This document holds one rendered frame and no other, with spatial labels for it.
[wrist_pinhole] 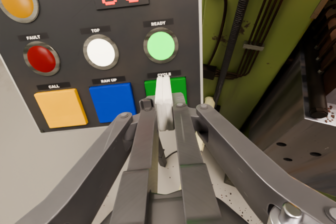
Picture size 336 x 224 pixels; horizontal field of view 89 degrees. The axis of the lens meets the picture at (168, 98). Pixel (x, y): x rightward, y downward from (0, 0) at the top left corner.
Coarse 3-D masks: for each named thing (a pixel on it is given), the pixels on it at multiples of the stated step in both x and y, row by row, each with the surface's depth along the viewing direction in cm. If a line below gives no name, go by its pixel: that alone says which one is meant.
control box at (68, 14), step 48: (0, 0) 25; (48, 0) 25; (96, 0) 25; (144, 0) 25; (192, 0) 26; (0, 48) 28; (48, 48) 28; (144, 48) 28; (192, 48) 29; (144, 96) 32; (192, 96) 32
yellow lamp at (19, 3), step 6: (6, 0) 25; (12, 0) 25; (18, 0) 25; (24, 0) 25; (30, 0) 25; (6, 6) 25; (12, 6) 25; (18, 6) 25; (24, 6) 25; (30, 6) 25; (12, 12) 25; (18, 12) 25; (24, 12) 25; (30, 12) 25
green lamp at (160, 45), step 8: (160, 32) 27; (152, 40) 28; (160, 40) 28; (168, 40) 28; (152, 48) 28; (160, 48) 28; (168, 48) 28; (152, 56) 29; (160, 56) 29; (168, 56) 29
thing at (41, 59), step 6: (30, 48) 28; (36, 48) 28; (42, 48) 28; (30, 54) 28; (36, 54) 28; (42, 54) 28; (48, 54) 28; (30, 60) 28; (36, 60) 28; (42, 60) 28; (48, 60) 28; (54, 60) 29; (36, 66) 29; (42, 66) 29; (48, 66) 29; (54, 66) 29
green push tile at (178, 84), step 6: (174, 78) 30; (180, 78) 30; (144, 84) 30; (150, 84) 30; (174, 84) 30; (180, 84) 31; (150, 90) 31; (174, 90) 31; (180, 90) 31; (186, 96) 32; (186, 102) 32
